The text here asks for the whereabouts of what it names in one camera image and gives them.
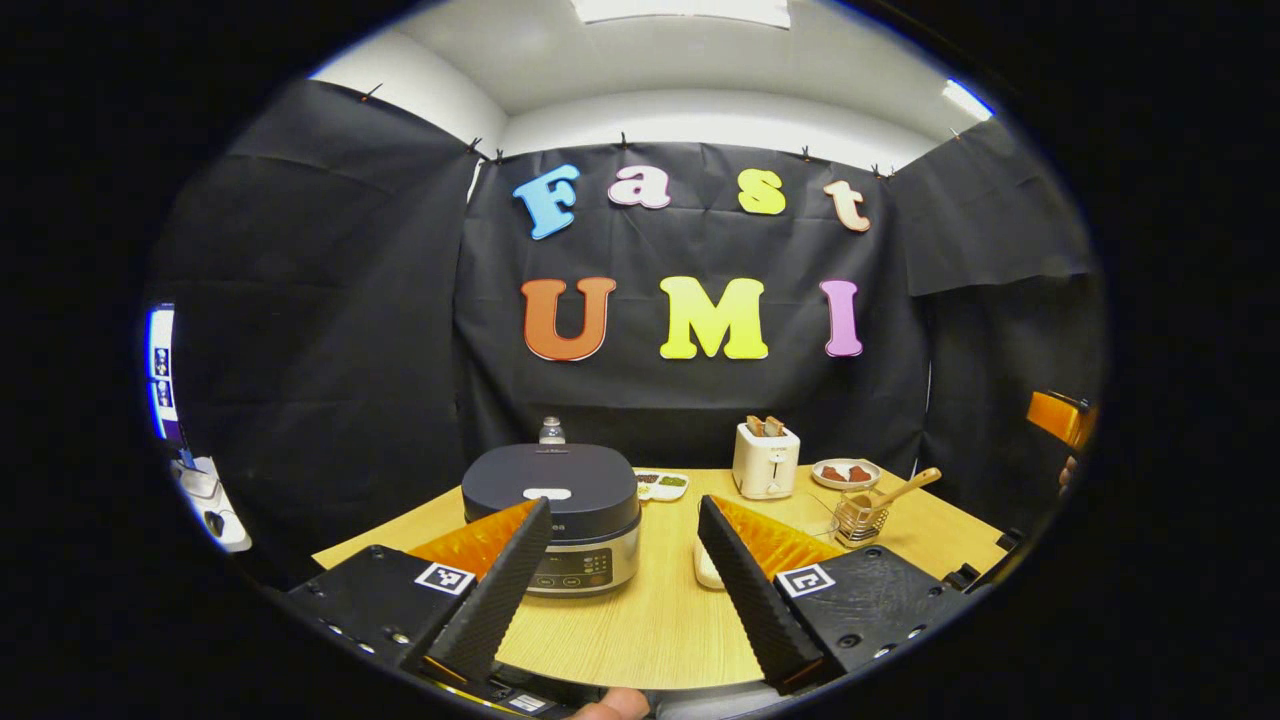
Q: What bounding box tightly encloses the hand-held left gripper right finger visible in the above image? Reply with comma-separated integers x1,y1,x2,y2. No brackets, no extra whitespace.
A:
697,494,971,698

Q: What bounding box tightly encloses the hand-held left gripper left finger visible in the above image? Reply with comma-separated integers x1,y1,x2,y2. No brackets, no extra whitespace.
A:
285,497,554,691

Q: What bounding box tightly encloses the white rice heap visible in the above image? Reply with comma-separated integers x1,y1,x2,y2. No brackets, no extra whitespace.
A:
693,535,726,591

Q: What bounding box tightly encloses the clear plastic rice container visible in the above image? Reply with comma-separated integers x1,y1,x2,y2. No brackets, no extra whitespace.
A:
693,490,841,591

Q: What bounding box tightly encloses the metal wire chopstick holder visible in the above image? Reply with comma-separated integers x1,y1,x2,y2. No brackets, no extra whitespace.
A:
832,492,891,549

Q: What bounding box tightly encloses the dark grey rice cooker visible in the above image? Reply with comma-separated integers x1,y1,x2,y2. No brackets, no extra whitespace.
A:
461,443,643,598

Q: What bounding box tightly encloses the wooden spoon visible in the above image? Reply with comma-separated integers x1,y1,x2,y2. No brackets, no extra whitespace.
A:
850,467,943,516

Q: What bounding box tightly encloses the white toaster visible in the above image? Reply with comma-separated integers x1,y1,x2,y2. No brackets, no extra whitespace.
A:
732,420,801,501

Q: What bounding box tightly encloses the white divided sauce dish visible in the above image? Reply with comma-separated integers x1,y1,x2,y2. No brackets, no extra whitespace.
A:
633,469,691,502

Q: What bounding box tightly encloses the small white plate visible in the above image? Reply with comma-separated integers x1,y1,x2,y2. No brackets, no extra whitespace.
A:
810,458,882,491

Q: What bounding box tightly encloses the small black device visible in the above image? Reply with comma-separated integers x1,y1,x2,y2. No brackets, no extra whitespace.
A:
945,528,1026,593

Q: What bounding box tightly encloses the white side desk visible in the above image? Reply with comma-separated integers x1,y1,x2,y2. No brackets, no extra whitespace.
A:
170,455,253,553

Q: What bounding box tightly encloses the ceiling light panel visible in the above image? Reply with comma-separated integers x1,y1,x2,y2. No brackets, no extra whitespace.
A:
570,0,791,29
942,78,996,121

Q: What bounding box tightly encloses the computer monitor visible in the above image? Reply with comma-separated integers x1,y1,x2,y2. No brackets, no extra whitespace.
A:
147,305,186,446

